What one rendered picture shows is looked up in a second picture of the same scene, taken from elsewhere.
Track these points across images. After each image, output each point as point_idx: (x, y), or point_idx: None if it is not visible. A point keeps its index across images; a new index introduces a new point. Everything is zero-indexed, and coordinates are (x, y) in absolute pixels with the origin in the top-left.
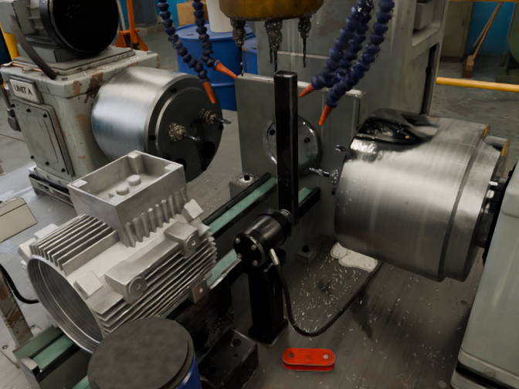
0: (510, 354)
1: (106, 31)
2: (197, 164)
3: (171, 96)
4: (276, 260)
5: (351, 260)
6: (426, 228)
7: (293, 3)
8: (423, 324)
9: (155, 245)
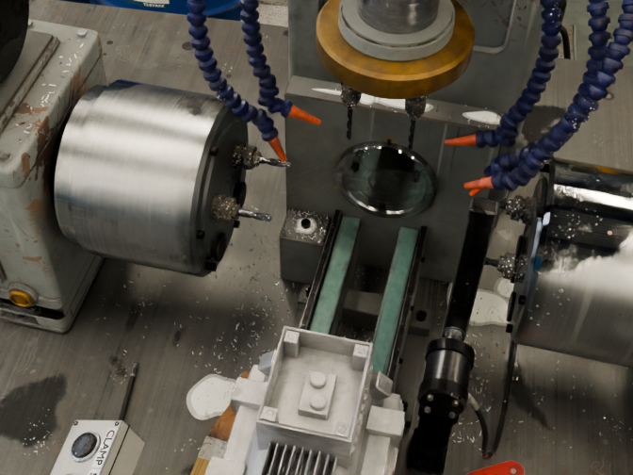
0: None
1: (18, 28)
2: (231, 225)
3: (211, 159)
4: (477, 406)
5: (480, 314)
6: None
7: (454, 73)
8: (595, 388)
9: (365, 449)
